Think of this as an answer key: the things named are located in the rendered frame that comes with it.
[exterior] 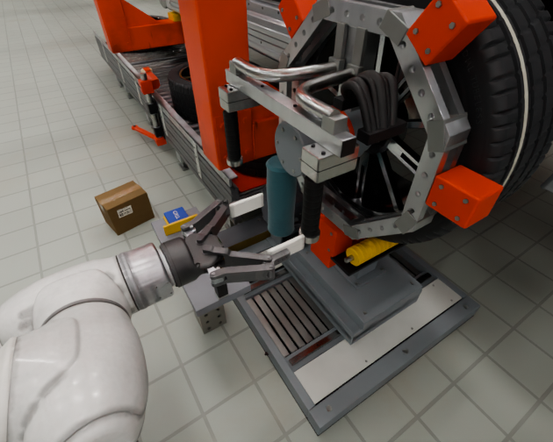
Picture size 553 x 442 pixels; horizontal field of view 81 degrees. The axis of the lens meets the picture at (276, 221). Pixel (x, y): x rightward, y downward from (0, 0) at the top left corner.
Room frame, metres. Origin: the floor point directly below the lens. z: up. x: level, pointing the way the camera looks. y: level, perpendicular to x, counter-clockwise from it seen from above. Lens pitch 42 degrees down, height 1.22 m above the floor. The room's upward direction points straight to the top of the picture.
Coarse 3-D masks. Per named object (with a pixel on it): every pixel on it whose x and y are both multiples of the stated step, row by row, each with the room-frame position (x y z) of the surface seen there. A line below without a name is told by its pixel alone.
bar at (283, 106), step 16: (240, 80) 0.75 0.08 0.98; (256, 80) 0.73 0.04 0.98; (256, 96) 0.68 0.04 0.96; (272, 96) 0.64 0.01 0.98; (288, 112) 0.58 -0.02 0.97; (304, 112) 0.56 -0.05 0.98; (304, 128) 0.54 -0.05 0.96; (320, 128) 0.50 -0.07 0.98; (320, 144) 0.50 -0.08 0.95; (336, 144) 0.47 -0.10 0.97; (352, 144) 0.47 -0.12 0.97
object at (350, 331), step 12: (288, 264) 0.93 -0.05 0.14; (300, 264) 0.92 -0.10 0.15; (300, 276) 0.85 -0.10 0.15; (312, 276) 0.86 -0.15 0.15; (312, 288) 0.78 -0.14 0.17; (324, 288) 0.80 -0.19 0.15; (312, 300) 0.78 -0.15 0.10; (324, 300) 0.73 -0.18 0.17; (408, 300) 0.74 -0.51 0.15; (324, 312) 0.71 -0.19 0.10; (336, 312) 0.69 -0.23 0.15; (396, 312) 0.71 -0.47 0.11; (336, 324) 0.65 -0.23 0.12; (348, 324) 0.64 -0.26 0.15; (372, 324) 0.63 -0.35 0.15; (348, 336) 0.60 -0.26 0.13; (360, 336) 0.61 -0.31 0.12
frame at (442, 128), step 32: (320, 0) 0.82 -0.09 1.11; (352, 0) 0.77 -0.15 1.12; (320, 32) 0.88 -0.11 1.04; (384, 32) 0.66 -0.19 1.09; (288, 64) 0.93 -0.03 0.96; (416, 64) 0.59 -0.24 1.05; (288, 96) 0.93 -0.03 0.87; (416, 96) 0.58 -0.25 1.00; (448, 96) 0.57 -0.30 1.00; (448, 128) 0.52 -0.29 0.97; (448, 160) 0.54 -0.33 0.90; (416, 192) 0.53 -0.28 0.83; (352, 224) 0.66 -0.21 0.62; (384, 224) 0.57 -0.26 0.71; (416, 224) 0.51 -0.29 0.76
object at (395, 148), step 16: (320, 48) 0.95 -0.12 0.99; (384, 48) 0.79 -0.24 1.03; (384, 64) 0.80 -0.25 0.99; (448, 64) 0.64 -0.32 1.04; (320, 96) 1.01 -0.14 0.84; (400, 96) 0.73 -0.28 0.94; (400, 112) 0.75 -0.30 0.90; (416, 128) 0.68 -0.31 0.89; (384, 144) 0.74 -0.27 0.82; (400, 144) 0.71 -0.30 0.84; (368, 160) 0.77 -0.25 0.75; (384, 160) 0.73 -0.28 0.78; (400, 160) 0.69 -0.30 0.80; (416, 160) 0.66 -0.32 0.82; (336, 176) 0.87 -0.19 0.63; (352, 176) 0.88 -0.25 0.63; (368, 176) 0.77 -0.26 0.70; (384, 176) 0.72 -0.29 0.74; (400, 176) 0.90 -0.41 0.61; (352, 192) 0.81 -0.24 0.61; (368, 192) 0.82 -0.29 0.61; (384, 192) 0.81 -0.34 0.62; (400, 192) 0.80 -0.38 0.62; (368, 208) 0.73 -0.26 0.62; (384, 208) 0.71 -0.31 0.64; (400, 208) 0.66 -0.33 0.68
